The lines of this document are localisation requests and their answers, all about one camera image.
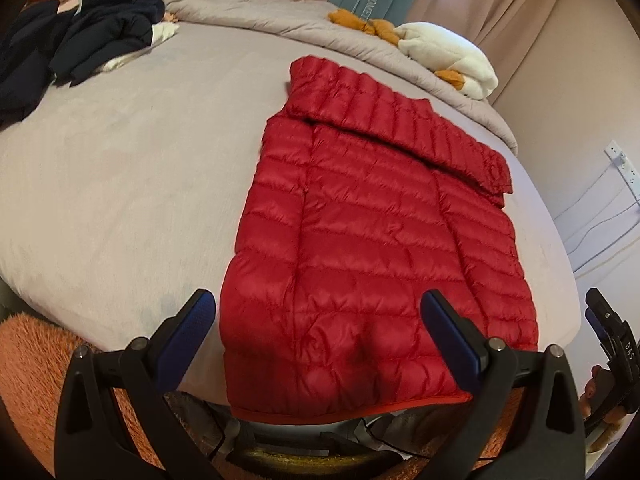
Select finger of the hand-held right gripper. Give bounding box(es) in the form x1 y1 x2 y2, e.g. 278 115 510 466
584 287 624 356

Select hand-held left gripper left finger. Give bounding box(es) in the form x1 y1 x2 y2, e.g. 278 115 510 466
54 288 221 480

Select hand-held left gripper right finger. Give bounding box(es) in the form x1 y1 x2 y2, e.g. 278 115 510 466
420 289 587 480

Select person's right hand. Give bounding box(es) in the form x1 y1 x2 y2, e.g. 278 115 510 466
579 365 629 457

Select white power strip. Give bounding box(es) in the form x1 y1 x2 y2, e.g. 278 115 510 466
604 141 640 192

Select bed with grey sheet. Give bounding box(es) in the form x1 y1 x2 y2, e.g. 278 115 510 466
0 0 581 411

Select orange shaggy rug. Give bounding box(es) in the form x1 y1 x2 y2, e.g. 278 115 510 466
0 312 236 480

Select white goose plush toy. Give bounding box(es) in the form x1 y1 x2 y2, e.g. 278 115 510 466
327 8 500 101

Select white garment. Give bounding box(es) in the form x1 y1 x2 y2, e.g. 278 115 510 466
97 21 180 72

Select navy blue garment pile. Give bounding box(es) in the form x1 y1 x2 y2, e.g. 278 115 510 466
50 0 167 88

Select black coat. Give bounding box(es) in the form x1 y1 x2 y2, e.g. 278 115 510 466
0 0 76 132

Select grey duvet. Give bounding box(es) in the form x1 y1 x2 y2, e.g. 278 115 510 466
150 0 518 156

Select white cables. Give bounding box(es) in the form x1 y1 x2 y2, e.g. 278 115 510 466
552 160 640 277

